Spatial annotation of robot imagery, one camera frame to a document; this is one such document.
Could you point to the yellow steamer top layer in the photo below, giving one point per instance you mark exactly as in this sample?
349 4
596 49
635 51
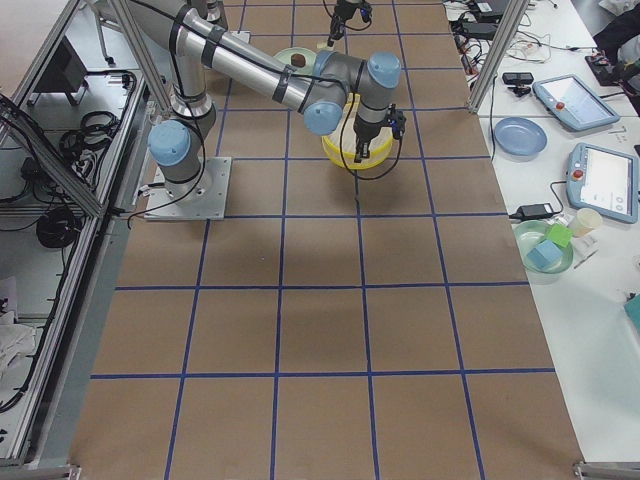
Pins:
380 148

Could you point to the brown bun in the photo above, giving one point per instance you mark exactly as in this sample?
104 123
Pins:
298 60

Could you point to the green plate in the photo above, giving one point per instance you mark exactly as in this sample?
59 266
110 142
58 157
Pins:
285 54

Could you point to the blue plate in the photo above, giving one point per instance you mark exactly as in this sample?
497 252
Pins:
520 137

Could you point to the black webcam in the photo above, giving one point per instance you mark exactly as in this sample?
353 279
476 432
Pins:
519 83

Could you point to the black power adapter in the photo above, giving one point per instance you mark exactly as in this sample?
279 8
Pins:
536 211

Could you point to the green bowl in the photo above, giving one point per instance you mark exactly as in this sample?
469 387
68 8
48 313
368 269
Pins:
531 232

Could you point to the upper teach pendant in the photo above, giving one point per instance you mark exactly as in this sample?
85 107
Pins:
573 103

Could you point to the teach pendant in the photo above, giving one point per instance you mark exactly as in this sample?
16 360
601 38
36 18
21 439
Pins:
573 103
604 180

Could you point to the blue foam cube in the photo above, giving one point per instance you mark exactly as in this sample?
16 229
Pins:
544 256

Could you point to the green foam cube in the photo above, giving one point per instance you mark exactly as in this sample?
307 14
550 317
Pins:
559 234

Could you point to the paper cup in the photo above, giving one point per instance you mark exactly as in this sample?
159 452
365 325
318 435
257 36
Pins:
585 221

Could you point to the lower teach pendant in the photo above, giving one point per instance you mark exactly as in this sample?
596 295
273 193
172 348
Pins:
604 180

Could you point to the aluminium frame post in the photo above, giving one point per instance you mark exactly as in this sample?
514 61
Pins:
505 32

